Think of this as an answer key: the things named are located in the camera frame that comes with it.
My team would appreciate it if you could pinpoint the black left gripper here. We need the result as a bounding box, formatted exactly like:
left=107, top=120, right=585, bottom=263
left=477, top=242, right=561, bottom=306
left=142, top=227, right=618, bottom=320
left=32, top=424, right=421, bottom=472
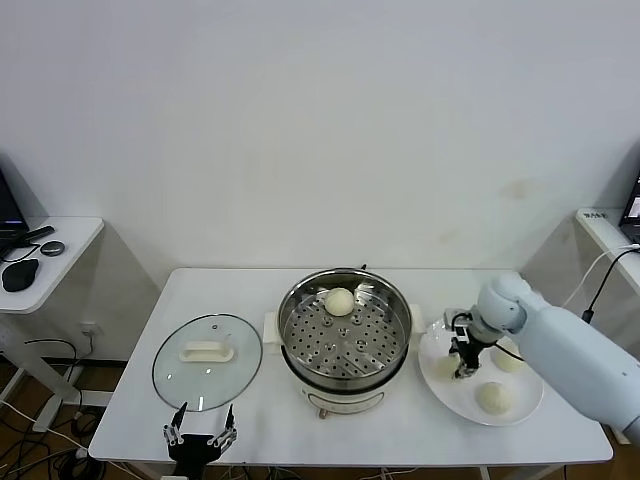
left=162, top=401, right=239, bottom=480

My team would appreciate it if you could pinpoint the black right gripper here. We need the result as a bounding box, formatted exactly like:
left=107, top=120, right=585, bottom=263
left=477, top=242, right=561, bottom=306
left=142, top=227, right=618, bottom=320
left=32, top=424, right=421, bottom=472
left=448, top=338, right=485, bottom=380

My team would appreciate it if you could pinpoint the white steamed baozi bun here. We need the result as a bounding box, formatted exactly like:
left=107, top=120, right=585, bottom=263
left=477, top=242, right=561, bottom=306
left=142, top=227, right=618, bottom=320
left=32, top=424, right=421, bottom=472
left=474, top=381, right=515, bottom=416
left=433, top=357, right=459, bottom=384
left=492, top=339, right=526, bottom=374
left=323, top=287, right=356, bottom=318

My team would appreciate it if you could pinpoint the glass lid with cream handle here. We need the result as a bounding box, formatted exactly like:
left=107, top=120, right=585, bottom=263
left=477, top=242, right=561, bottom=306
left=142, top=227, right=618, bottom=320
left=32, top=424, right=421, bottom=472
left=152, top=313, right=264, bottom=413

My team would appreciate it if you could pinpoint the stainless steel steamer basket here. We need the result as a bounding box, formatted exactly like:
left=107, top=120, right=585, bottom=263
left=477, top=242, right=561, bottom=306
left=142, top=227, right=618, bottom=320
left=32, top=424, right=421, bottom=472
left=263, top=268, right=427, bottom=382

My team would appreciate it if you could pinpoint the white round plate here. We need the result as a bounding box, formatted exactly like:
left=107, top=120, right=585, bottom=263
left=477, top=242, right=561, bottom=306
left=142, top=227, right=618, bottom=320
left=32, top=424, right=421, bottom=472
left=417, top=314, right=546, bottom=427

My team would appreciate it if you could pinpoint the cream electric cooker base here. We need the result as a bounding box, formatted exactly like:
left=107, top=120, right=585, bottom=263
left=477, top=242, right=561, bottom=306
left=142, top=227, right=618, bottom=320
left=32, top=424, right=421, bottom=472
left=277, top=344, right=416, bottom=419

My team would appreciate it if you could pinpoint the white side desk with mouse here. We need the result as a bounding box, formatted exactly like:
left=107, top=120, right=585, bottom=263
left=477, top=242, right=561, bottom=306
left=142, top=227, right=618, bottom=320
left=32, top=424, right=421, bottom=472
left=0, top=215, right=106, bottom=434

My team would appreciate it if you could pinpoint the black laptop with bright window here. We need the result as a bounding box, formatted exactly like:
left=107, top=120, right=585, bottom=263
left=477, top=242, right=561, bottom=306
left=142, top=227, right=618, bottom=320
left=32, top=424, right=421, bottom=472
left=618, top=169, right=640, bottom=229

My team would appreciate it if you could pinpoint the black computer mouse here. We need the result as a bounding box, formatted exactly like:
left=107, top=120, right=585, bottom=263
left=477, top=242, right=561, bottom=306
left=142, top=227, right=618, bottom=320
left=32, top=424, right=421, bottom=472
left=1, top=258, right=41, bottom=292

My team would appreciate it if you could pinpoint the black bar device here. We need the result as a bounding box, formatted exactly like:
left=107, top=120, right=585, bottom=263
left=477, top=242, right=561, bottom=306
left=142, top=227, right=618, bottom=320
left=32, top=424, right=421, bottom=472
left=22, top=225, right=55, bottom=246

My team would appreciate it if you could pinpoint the black laptop purple screen glow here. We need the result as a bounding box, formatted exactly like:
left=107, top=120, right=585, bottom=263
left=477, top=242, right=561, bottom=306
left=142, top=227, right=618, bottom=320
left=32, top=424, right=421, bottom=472
left=0, top=164, right=29, bottom=251

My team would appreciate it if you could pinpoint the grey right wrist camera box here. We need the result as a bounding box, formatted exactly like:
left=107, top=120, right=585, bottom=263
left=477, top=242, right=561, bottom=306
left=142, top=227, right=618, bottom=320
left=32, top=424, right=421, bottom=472
left=443, top=309, right=474, bottom=345

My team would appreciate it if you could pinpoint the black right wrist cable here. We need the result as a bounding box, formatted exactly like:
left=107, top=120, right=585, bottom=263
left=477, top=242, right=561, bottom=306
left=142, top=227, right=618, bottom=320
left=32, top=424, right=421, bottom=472
left=492, top=339, right=524, bottom=362

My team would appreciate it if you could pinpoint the black floor cable loop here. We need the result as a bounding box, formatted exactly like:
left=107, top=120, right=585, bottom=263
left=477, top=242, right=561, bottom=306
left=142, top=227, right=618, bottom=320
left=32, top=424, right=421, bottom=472
left=24, top=338, right=84, bottom=401

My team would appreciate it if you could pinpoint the white charging cable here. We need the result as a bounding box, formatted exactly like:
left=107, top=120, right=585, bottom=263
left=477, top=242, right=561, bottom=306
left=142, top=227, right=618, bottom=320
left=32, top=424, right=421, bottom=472
left=562, top=243, right=636, bottom=309

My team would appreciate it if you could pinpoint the white floor cable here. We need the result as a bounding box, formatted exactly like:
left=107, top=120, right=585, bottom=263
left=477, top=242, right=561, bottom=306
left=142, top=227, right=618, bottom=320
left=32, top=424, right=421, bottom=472
left=0, top=397, right=56, bottom=426

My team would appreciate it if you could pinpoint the thin black mouse cable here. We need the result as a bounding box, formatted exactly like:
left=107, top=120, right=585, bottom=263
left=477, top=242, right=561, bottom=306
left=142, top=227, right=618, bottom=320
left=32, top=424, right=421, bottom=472
left=0, top=242, right=41, bottom=264

